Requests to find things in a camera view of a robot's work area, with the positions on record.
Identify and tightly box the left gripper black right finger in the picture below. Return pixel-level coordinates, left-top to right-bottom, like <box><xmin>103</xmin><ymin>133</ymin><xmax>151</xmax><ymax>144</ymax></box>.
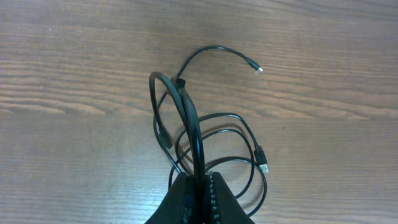
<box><xmin>209</xmin><ymin>172</ymin><xmax>254</xmax><ymax>224</ymax></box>

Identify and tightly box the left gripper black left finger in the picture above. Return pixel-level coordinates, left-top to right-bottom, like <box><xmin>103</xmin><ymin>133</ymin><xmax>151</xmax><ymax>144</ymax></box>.
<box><xmin>146</xmin><ymin>173</ymin><xmax>188</xmax><ymax>224</ymax></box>

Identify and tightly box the thin black micro-USB cable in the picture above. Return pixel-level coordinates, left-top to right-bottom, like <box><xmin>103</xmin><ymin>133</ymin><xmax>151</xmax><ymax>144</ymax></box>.
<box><xmin>152</xmin><ymin>45</ymin><xmax>270</xmax><ymax>218</ymax></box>

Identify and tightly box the black USB cable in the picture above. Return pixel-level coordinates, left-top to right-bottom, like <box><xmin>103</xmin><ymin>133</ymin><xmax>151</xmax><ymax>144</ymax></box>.
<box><xmin>148</xmin><ymin>71</ymin><xmax>206</xmax><ymax>224</ymax></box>

